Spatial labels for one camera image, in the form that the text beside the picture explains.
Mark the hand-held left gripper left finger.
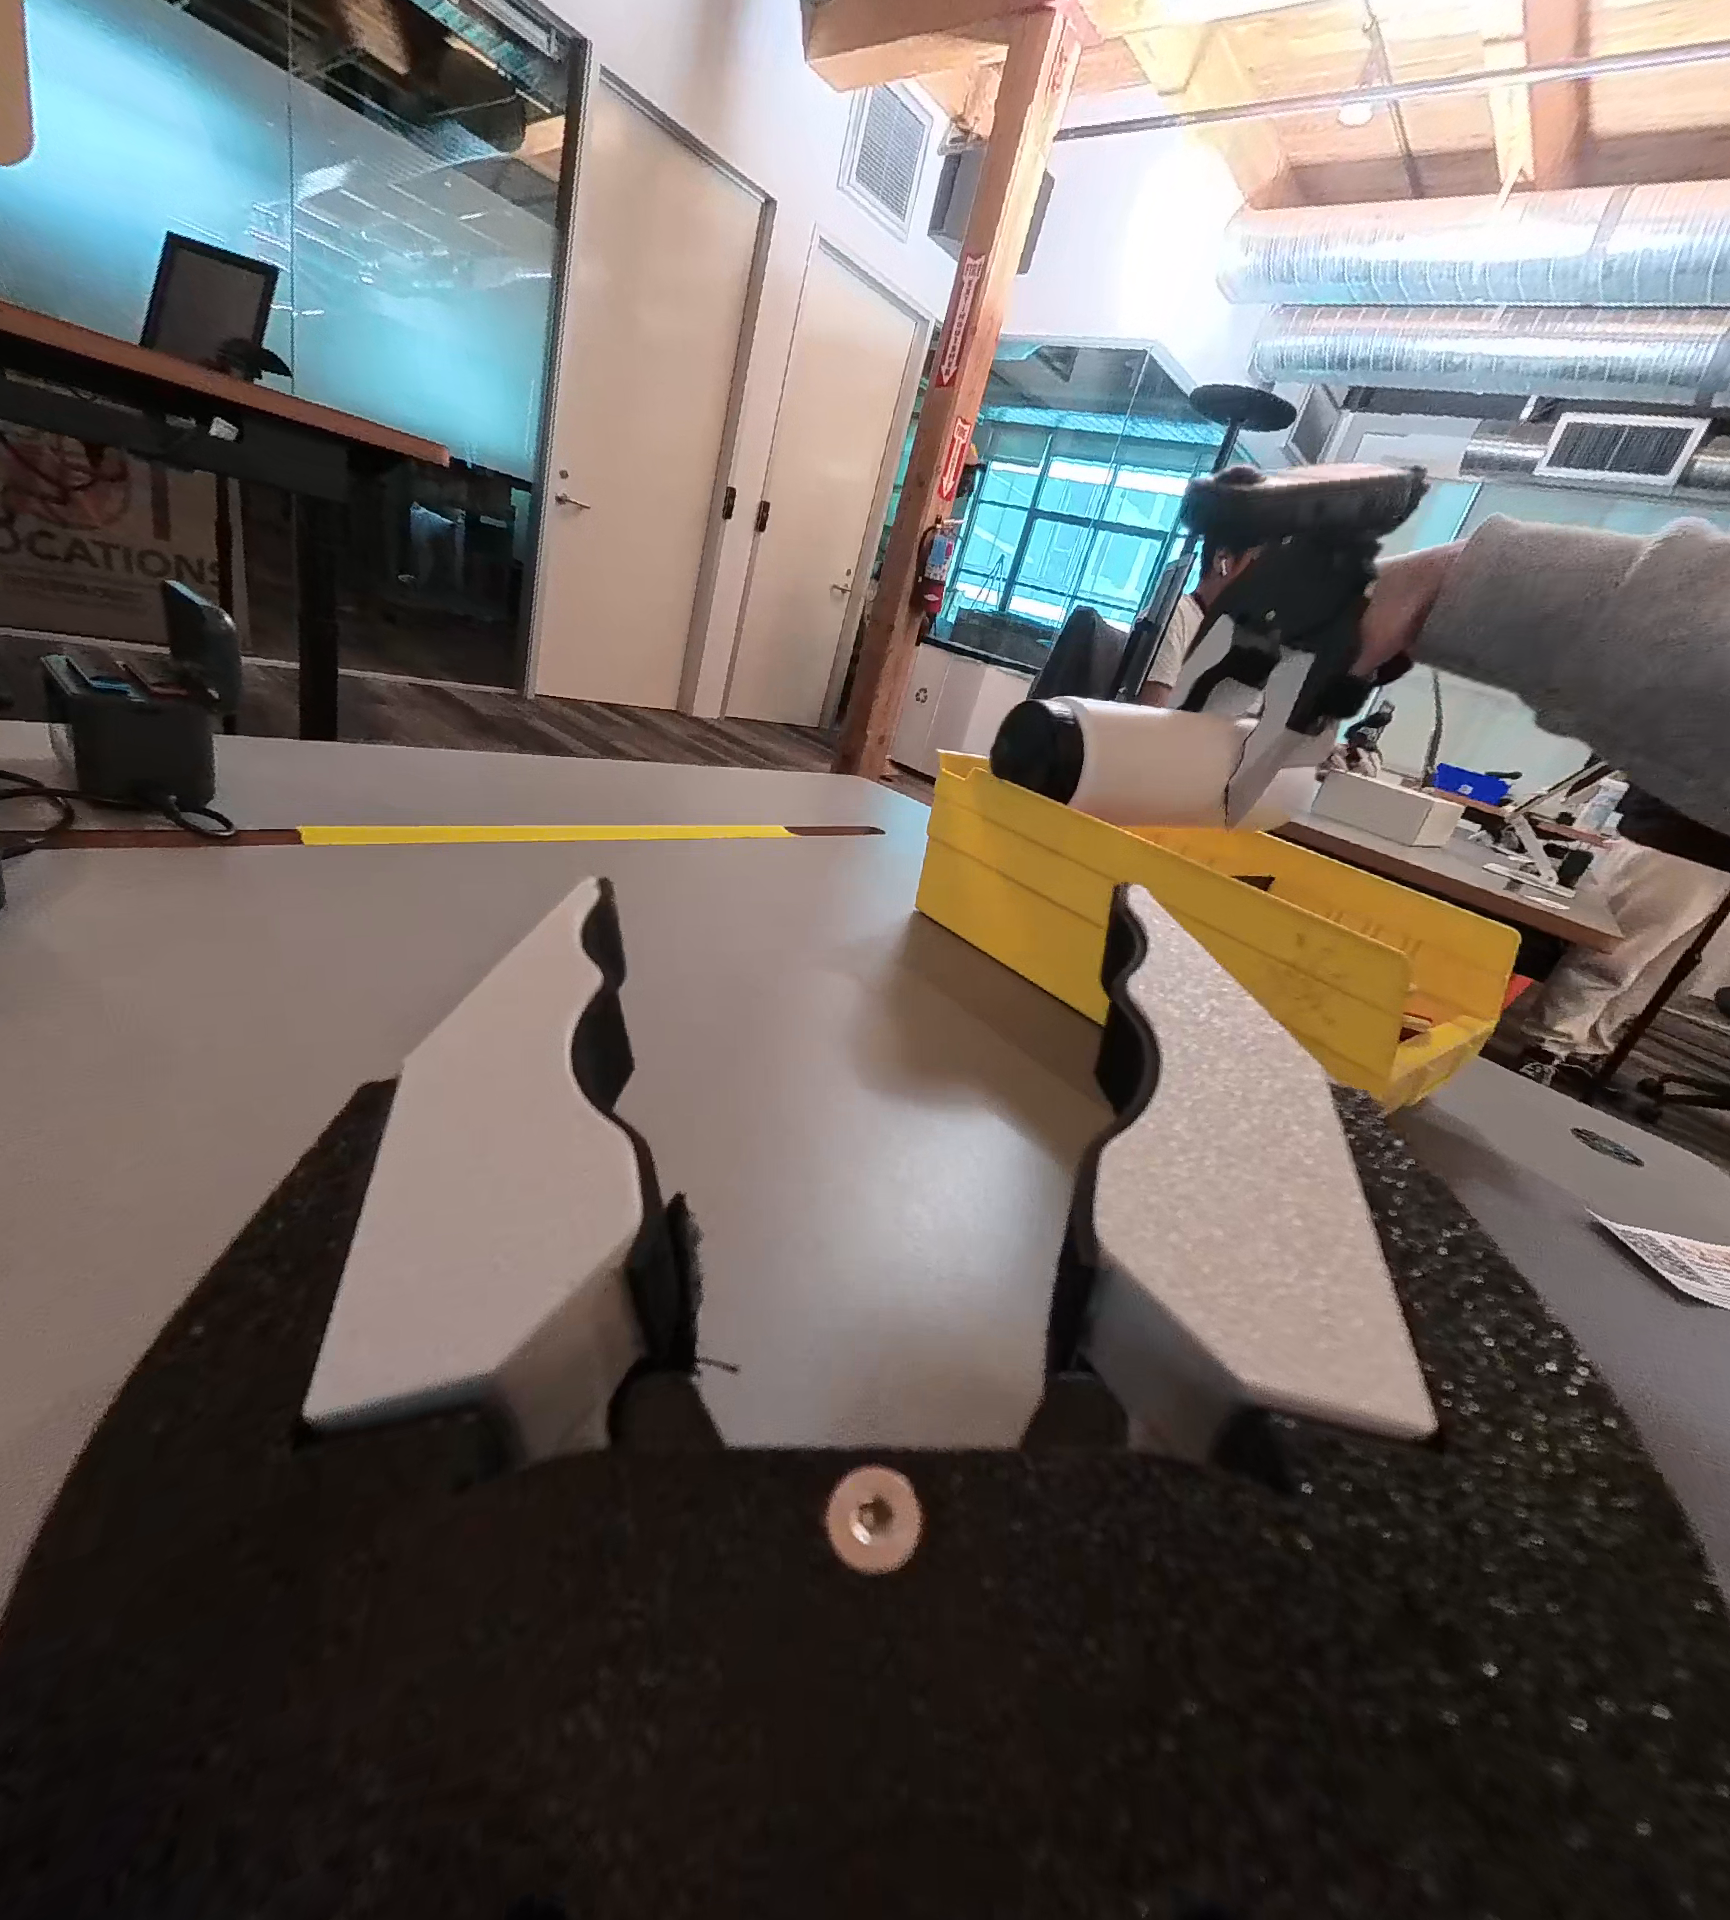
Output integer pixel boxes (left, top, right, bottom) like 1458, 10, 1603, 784
302, 875, 708, 1467

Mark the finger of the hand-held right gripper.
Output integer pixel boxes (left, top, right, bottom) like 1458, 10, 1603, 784
1222, 660, 1326, 831
1177, 617, 1277, 728

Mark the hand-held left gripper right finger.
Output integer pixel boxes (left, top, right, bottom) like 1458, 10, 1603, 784
1045, 883, 1440, 1467

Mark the white bottle black cap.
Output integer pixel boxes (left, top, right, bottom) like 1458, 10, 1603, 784
989, 695, 1263, 831

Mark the yellow plastic bin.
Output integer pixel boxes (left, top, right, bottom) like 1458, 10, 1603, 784
919, 816, 1506, 1057
912, 869, 1496, 1115
924, 746, 1525, 990

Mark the person's right forearm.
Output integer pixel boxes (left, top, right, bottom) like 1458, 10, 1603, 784
1412, 516, 1730, 920

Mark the person's right hand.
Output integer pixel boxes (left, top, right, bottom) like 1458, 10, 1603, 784
1361, 539, 1466, 688

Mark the white box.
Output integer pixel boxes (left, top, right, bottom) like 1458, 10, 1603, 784
1311, 768, 1469, 850

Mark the wooden table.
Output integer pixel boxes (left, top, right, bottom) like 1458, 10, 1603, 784
1277, 802, 1730, 1085
0, 269, 454, 746

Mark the black round-base stand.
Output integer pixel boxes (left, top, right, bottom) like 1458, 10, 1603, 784
1187, 381, 1299, 479

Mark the white cabinet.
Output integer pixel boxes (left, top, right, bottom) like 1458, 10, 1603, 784
888, 645, 1048, 774

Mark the white articulated stand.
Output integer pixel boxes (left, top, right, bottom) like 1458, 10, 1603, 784
1466, 757, 1625, 904

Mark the yellow tape strip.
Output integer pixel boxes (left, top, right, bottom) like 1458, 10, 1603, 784
297, 823, 795, 847

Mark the white door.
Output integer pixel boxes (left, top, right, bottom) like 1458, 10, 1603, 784
721, 234, 934, 729
528, 76, 778, 715

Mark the white printed paper slip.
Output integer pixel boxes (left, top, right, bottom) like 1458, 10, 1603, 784
1586, 1208, 1730, 1330

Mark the black battery charger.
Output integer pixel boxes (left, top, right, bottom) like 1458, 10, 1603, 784
37, 579, 248, 820

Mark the brown cardboard box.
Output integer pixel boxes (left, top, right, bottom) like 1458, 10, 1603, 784
0, 403, 253, 650

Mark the silver duct with white vent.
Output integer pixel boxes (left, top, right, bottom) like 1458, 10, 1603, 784
1458, 413, 1730, 506

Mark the wooden post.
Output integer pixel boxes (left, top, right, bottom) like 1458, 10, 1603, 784
833, 0, 1087, 774

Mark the black cable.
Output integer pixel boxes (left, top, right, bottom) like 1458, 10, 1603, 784
0, 765, 238, 865

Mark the wall vent grille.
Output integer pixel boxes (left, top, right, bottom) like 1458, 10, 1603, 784
837, 82, 934, 245

